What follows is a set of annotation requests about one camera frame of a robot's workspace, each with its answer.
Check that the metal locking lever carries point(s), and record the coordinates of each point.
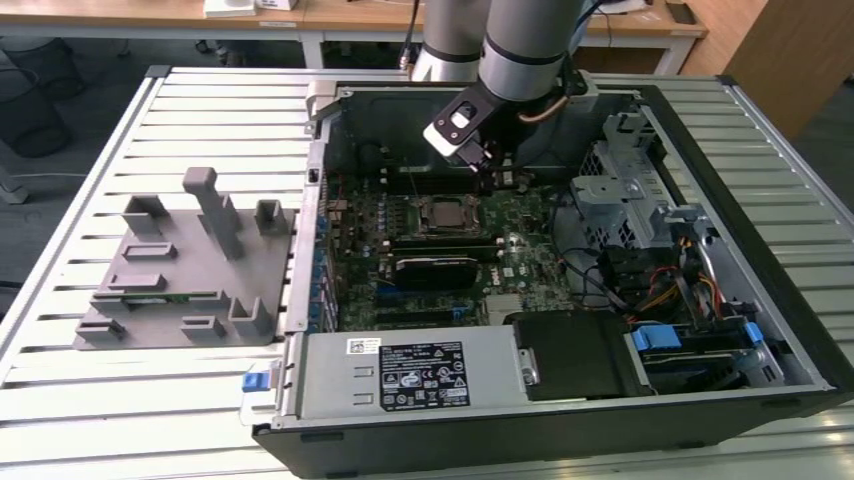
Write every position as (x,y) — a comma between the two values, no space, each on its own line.
(415,186)

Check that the silver CPU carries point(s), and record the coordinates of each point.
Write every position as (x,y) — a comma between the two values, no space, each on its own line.
(450,215)

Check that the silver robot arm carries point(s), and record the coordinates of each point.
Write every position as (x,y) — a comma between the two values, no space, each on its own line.
(521,45)

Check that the CPU socket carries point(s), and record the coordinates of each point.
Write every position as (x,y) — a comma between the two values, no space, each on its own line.
(447,234)

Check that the metal drive cage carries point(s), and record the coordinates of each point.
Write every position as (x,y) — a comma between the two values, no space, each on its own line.
(601,192)

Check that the black graphics card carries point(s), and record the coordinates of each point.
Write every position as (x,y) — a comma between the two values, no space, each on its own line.
(434,275)

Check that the green motherboard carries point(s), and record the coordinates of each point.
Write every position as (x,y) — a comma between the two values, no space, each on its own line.
(537,297)

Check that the silver chipset heatsink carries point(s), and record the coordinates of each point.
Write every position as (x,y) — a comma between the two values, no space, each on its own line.
(505,306)

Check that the black phone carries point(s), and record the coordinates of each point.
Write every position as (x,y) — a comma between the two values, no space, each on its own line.
(682,12)

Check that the black expansion slot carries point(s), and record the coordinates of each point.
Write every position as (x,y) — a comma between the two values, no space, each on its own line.
(414,316)

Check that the small white box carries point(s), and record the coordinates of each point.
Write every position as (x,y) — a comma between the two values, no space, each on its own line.
(275,5)

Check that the black plastic shroud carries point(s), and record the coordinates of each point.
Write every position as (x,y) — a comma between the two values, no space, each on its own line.
(574,350)

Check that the wooden cabinet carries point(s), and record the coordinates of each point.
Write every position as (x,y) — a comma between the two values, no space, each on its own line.
(788,50)

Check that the blue disk carrier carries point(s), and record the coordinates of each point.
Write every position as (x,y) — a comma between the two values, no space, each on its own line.
(654,340)

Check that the white cardboard box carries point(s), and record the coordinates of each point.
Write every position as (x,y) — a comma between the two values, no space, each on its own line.
(230,9)

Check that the silver power supply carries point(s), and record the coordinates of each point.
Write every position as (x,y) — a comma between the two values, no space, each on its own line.
(327,360)

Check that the grey parts rack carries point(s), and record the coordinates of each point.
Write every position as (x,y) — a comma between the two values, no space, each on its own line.
(194,272)

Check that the black hard disk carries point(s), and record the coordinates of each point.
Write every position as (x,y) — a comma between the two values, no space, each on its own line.
(694,372)

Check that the green RAM stick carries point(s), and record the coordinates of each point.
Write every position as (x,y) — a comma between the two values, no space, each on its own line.
(174,299)

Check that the black PC case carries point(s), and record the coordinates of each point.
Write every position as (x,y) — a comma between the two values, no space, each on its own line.
(534,440)

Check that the blue case latch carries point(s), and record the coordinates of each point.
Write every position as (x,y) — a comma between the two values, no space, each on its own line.
(255,382)

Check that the black waste bin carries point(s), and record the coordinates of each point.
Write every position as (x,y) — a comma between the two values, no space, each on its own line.
(40,100)

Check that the white furniture foot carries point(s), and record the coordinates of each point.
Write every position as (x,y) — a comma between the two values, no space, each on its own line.
(14,190)

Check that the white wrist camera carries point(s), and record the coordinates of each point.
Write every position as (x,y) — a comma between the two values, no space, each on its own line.
(454,127)

